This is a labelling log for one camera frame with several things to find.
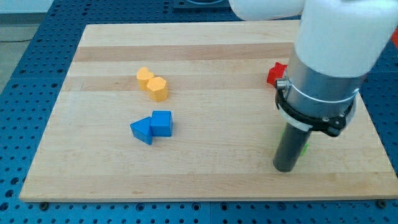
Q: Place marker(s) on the red star block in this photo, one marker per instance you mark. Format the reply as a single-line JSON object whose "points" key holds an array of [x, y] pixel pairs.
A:
{"points": [[276, 72]]}

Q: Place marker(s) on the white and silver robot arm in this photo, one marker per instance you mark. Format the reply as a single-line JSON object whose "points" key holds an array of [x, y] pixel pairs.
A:
{"points": [[337, 44]]}

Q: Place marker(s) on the wooden board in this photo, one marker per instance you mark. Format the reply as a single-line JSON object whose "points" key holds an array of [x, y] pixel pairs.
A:
{"points": [[226, 126]]}

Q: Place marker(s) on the blue cube block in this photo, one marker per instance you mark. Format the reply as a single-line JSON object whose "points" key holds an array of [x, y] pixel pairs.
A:
{"points": [[161, 124]]}

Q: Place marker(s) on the yellow hexagon block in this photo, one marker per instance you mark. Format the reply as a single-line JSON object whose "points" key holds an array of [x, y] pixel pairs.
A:
{"points": [[158, 89]]}

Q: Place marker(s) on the blue triangle block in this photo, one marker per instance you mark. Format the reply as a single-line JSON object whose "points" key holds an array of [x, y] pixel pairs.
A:
{"points": [[141, 130]]}

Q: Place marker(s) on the yellow heart block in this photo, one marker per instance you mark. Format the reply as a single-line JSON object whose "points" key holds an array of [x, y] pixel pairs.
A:
{"points": [[143, 76]]}

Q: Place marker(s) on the green block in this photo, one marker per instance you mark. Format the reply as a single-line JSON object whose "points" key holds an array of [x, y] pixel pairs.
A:
{"points": [[304, 149]]}

